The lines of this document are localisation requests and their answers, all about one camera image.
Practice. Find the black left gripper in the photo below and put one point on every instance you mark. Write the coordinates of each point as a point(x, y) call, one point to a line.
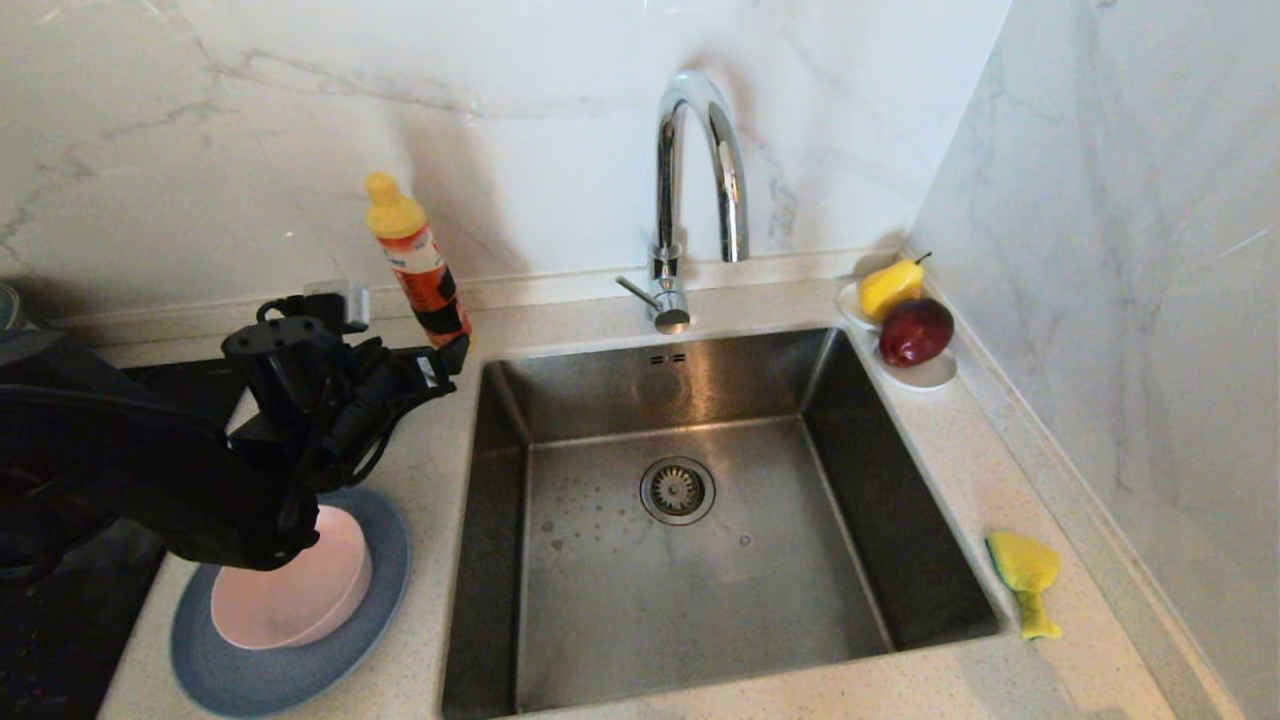
point(365, 395)

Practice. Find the orange dish soap bottle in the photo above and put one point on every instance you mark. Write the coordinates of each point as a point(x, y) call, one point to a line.
point(415, 255)

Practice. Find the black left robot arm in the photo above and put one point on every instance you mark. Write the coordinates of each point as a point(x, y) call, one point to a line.
point(150, 470)

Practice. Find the metal sink drain strainer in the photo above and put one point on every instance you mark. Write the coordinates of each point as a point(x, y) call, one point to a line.
point(677, 490)

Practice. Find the stainless steel sink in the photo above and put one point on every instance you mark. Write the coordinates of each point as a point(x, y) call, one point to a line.
point(700, 600)

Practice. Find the yellow green sponge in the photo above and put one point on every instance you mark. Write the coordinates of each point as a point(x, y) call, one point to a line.
point(1025, 570)

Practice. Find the chrome faucet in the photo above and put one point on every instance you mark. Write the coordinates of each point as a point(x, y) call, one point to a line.
point(665, 180)

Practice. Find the pink bowl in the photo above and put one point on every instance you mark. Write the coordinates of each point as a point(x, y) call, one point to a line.
point(300, 600)

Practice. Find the blue round plate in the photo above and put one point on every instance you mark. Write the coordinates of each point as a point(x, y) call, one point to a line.
point(290, 680)

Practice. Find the yellow pear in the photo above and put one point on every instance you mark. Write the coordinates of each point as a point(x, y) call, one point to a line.
point(890, 288)

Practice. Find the red apple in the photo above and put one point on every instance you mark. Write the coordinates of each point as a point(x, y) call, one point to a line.
point(915, 332)

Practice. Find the white fruit dish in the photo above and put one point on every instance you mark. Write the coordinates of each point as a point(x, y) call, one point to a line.
point(925, 376)

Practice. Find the black induction cooktop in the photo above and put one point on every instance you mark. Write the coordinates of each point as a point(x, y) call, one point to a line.
point(60, 640)

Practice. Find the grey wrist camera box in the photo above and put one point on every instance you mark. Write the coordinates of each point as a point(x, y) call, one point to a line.
point(338, 305)

